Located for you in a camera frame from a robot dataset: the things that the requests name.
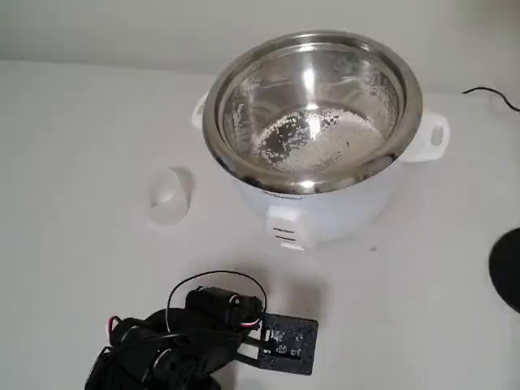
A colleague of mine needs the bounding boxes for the translucent plastic measuring cup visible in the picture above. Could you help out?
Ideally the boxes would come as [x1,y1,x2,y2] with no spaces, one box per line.
[145,165,198,228]

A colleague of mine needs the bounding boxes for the white rice grains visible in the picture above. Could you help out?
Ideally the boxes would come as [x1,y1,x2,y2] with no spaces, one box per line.
[249,111,387,174]

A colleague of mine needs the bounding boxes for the white rice cooker housing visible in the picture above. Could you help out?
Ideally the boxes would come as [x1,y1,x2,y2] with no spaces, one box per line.
[190,91,451,252]

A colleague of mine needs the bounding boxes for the stainless steel inner pot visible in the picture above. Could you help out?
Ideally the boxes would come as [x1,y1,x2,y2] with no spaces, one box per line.
[201,28,424,195]

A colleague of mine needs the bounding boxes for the black round object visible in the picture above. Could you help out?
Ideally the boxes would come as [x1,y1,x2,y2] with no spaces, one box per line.
[487,227,520,314]

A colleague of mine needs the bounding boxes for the thin black wire loop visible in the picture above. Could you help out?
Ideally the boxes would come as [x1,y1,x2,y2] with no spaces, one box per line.
[167,270,269,330]

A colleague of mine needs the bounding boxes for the black camera circuit board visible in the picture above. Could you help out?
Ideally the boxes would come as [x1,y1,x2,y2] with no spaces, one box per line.
[239,312,319,365]

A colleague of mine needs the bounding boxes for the thin black cable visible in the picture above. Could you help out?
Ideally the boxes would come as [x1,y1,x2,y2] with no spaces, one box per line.
[461,85,520,113]

